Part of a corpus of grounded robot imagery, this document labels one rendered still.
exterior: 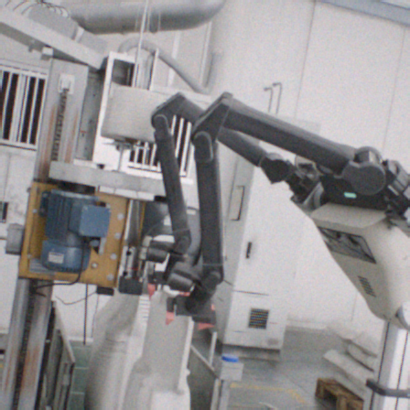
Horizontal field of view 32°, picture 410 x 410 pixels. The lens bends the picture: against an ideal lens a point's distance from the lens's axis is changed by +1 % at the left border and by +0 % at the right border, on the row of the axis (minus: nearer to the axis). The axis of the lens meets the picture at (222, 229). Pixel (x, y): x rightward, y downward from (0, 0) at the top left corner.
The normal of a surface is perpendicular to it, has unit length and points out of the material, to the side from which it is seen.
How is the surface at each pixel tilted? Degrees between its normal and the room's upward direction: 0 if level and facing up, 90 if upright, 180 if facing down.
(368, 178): 119
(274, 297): 90
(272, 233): 90
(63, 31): 88
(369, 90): 90
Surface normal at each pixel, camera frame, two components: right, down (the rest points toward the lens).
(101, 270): 0.29, 0.10
